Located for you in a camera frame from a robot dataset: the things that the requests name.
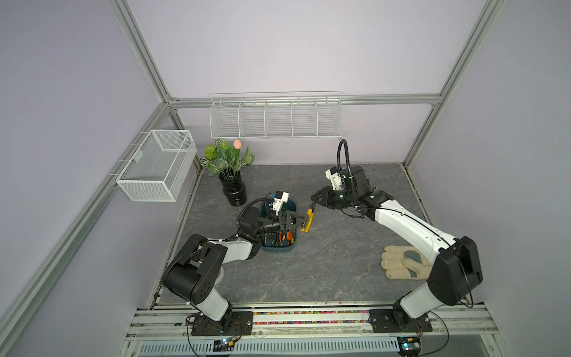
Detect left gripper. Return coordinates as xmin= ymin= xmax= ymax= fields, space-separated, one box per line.
xmin=254 ymin=211 xmax=308 ymax=237

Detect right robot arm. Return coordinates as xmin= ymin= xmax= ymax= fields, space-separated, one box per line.
xmin=311 ymin=167 xmax=483 ymax=325

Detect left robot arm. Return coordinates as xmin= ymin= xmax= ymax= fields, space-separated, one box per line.
xmin=161 ymin=207 xmax=309 ymax=324

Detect grey orange Greener pliers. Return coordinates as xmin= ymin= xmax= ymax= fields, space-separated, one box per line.
xmin=280 ymin=231 xmax=295 ymax=247

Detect orange black pliers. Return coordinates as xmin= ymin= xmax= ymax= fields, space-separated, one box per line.
xmin=265 ymin=234 xmax=279 ymax=248

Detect black vase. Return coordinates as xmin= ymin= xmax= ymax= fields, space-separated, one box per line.
xmin=219 ymin=170 xmax=248 ymax=207

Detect green artificial plant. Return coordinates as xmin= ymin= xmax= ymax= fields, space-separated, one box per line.
xmin=199 ymin=138 xmax=256 ymax=181

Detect beige work glove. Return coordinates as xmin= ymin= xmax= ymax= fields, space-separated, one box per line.
xmin=381 ymin=245 xmax=433 ymax=281

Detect white mesh basket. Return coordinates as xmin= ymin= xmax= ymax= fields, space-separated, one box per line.
xmin=116 ymin=129 xmax=197 ymax=202

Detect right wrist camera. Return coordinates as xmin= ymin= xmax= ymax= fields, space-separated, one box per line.
xmin=325 ymin=167 xmax=346 ymax=191

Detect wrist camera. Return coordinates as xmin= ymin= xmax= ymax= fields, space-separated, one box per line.
xmin=325 ymin=167 xmax=346 ymax=191
xmin=270 ymin=190 xmax=289 ymax=214

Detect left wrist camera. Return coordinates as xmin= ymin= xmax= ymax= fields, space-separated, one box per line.
xmin=270 ymin=190 xmax=289 ymax=214

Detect white wire wall shelf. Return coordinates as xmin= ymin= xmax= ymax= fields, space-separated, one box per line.
xmin=210 ymin=92 xmax=344 ymax=140

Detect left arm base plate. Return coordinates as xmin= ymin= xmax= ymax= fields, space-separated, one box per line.
xmin=190 ymin=311 xmax=254 ymax=336

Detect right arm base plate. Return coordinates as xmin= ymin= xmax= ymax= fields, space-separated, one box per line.
xmin=368 ymin=309 xmax=433 ymax=335

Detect aluminium front rail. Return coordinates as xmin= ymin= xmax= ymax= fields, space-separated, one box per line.
xmin=126 ymin=301 xmax=499 ymax=341

